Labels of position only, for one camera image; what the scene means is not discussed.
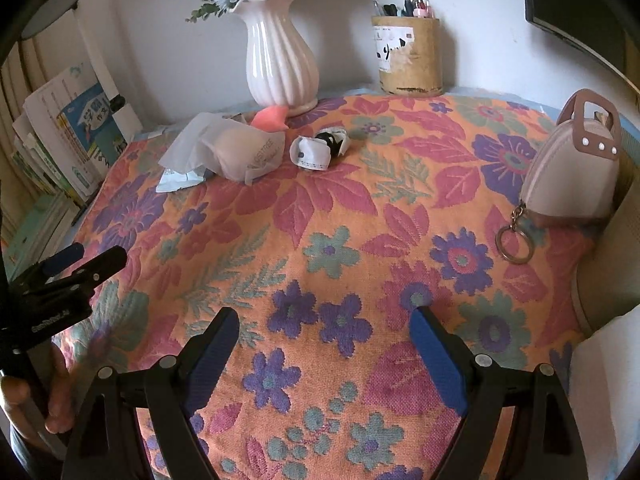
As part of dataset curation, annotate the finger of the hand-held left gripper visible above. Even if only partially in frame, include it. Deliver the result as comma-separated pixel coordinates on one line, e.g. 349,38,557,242
10,242,86,286
50,246,128,306

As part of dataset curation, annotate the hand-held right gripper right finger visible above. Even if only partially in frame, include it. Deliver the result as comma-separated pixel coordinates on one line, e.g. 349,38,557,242
409,306,590,480

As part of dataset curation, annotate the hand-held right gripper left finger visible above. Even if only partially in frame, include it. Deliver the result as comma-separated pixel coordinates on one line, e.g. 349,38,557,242
60,306,241,480

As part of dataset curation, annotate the pink soft item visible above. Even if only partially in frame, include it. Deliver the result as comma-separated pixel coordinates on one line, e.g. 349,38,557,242
250,105,290,133

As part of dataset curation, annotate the person's left hand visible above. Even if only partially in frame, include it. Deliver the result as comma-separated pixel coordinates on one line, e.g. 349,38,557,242
0,345,77,435

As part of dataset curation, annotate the row of books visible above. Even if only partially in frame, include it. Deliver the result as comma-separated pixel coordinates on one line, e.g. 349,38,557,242
0,110,101,286

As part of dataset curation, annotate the floral woven cloth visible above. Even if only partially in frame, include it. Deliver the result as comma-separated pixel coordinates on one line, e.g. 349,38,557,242
50,92,601,480

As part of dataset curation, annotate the white cloth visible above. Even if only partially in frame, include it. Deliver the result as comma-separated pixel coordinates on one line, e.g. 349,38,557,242
569,310,640,480

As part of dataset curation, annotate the translucent plastic bag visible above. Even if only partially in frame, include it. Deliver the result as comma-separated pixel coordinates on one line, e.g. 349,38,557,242
159,112,287,186

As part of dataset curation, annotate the beige zip purse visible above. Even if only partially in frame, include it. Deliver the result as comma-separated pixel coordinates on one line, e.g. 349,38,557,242
521,89,622,221

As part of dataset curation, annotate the black and white fabric bundle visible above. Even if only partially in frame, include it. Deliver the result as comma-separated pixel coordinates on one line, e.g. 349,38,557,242
290,127,351,170

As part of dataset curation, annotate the desk lamp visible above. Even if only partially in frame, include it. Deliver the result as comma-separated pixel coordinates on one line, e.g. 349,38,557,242
19,0,143,143

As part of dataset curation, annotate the bamboo pen holder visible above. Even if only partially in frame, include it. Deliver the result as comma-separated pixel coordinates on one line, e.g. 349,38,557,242
371,15,444,97

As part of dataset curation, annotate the bundle of pens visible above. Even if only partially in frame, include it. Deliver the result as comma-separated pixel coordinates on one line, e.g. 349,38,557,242
372,0,435,20

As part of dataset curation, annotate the brass key ring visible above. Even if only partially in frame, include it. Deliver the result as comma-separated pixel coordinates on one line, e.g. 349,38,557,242
495,202,536,264

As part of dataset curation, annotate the black wall television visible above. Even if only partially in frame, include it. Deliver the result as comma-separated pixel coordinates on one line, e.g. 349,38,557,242
519,0,640,78

